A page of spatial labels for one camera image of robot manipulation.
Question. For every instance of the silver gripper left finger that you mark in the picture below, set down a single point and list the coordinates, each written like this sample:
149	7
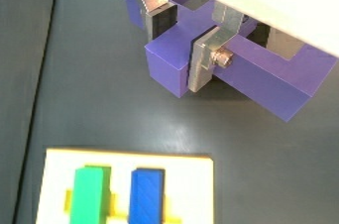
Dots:
158	15

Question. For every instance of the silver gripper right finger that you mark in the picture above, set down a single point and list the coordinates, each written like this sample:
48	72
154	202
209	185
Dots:
208	51

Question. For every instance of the purple cross-shaped block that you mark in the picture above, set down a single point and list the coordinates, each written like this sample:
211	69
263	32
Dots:
284	49

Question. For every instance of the yellow slotted board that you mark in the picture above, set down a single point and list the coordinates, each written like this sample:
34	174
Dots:
188	185

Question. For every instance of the blue bar block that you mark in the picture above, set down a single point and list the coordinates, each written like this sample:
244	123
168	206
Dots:
145	196

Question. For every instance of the green bar block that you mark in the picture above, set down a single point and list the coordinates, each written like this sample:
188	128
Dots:
90	195

